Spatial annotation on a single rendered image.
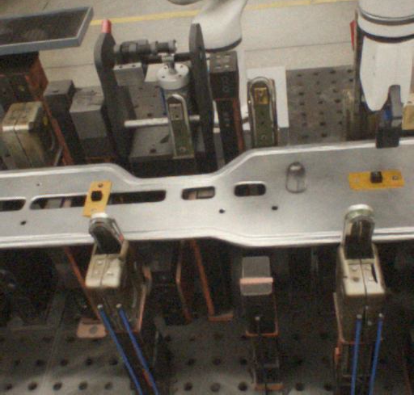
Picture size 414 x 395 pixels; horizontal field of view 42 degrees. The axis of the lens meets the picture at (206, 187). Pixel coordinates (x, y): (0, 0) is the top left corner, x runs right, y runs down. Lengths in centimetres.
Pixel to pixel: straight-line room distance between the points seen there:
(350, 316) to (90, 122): 59
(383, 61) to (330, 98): 90
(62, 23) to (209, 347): 70
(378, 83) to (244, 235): 30
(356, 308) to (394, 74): 30
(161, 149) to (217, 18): 38
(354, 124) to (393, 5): 35
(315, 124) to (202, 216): 71
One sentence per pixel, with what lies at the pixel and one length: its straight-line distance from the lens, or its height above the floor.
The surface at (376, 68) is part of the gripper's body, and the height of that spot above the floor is 124.
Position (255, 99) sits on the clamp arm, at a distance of 98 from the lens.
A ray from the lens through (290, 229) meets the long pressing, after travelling 84.
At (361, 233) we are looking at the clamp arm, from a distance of 73.
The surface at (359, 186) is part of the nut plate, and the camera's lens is 90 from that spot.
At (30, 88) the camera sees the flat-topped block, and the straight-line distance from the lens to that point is 122.
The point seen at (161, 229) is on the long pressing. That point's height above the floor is 100.
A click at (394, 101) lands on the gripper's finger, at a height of 120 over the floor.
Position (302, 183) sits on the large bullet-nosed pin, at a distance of 89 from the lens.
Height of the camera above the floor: 163
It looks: 43 degrees down
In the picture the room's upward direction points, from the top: 11 degrees counter-clockwise
